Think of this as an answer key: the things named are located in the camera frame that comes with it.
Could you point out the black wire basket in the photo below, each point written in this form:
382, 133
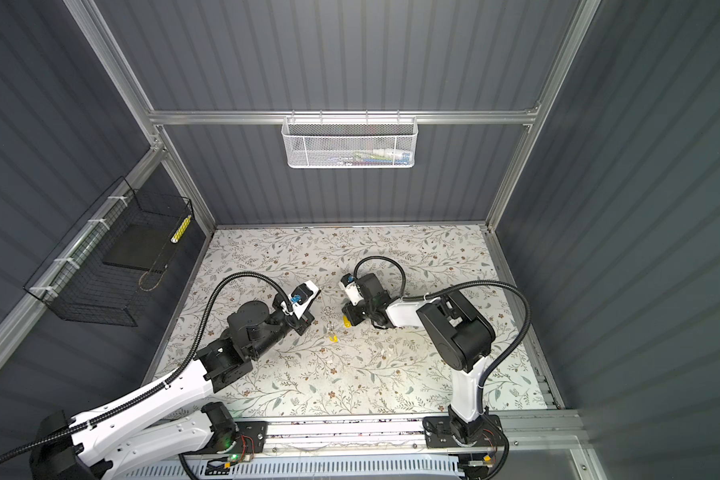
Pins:
75, 284

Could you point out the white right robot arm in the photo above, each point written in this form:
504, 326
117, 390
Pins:
460, 334

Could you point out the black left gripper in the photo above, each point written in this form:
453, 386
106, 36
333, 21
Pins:
303, 323

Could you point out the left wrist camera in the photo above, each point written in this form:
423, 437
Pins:
302, 298

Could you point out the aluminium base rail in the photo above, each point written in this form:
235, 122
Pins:
537, 429

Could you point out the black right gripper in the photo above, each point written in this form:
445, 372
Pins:
351, 312

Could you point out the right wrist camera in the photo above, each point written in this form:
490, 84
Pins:
352, 289

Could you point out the white vent grille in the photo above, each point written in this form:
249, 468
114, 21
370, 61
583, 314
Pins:
407, 466

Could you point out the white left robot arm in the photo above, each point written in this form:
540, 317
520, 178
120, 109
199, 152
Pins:
174, 415

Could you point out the white wire mesh basket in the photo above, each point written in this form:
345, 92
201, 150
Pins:
363, 143

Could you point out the yellow marker pen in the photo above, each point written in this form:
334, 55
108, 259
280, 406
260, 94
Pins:
181, 229

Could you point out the black foam pad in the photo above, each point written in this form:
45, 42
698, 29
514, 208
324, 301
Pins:
143, 248

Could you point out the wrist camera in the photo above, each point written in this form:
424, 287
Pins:
302, 298
352, 289

